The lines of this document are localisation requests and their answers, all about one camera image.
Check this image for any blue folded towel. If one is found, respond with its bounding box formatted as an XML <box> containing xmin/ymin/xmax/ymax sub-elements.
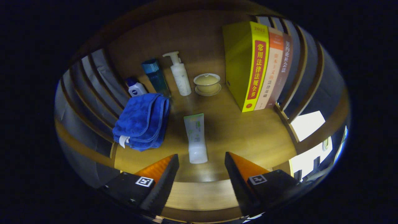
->
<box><xmin>112</xmin><ymin>93</ymin><xmax>170</xmax><ymax>152</ymax></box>

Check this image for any orange and cream book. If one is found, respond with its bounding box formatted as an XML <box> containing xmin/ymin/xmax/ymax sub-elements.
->
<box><xmin>253</xmin><ymin>26</ymin><xmax>284</xmax><ymax>111</ymax></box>

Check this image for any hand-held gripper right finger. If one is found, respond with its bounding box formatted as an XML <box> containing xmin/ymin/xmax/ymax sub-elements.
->
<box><xmin>224</xmin><ymin>152</ymin><xmax>303</xmax><ymax>217</ymax></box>

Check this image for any white pump bottle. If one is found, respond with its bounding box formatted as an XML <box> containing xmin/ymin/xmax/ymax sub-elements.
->
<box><xmin>162</xmin><ymin>51</ymin><xmax>192</xmax><ymax>96</ymax></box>

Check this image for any yellow book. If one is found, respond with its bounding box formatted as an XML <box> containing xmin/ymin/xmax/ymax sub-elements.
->
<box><xmin>222</xmin><ymin>21</ymin><xmax>270</xmax><ymax>113</ymax></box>

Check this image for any lidded beige tea cup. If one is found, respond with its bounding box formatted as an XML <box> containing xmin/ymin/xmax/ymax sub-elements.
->
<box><xmin>193</xmin><ymin>73</ymin><xmax>222</xmax><ymax>96</ymax></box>

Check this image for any wooden cabinet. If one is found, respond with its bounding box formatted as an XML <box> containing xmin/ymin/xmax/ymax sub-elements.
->
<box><xmin>54</xmin><ymin>0</ymin><xmax>352</xmax><ymax>187</ymax></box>

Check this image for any white side table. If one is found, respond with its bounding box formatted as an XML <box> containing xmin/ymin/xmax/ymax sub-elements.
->
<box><xmin>290</xmin><ymin>110</ymin><xmax>333</xmax><ymax>181</ymax></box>

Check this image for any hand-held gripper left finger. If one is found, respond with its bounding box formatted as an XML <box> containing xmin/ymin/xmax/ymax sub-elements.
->
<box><xmin>99</xmin><ymin>154</ymin><xmax>180</xmax><ymax>217</ymax></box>

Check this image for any white and green tube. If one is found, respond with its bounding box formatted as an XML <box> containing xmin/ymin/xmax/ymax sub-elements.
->
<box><xmin>183</xmin><ymin>113</ymin><xmax>208</xmax><ymax>164</ymax></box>

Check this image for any wooden countertop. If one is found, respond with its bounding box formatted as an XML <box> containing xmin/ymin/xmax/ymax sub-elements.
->
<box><xmin>113</xmin><ymin>59</ymin><xmax>297</xmax><ymax>184</ymax></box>

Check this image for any small white blue-capped bottle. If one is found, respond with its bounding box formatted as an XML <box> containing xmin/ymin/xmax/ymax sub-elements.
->
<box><xmin>125</xmin><ymin>77</ymin><xmax>148</xmax><ymax>97</ymax></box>

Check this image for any teal bottle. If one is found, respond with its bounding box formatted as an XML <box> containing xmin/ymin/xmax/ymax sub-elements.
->
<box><xmin>141</xmin><ymin>58</ymin><xmax>171</xmax><ymax>97</ymax></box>

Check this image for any brown book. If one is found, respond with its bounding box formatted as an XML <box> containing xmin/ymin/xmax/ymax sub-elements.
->
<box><xmin>266</xmin><ymin>32</ymin><xmax>293</xmax><ymax>109</ymax></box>

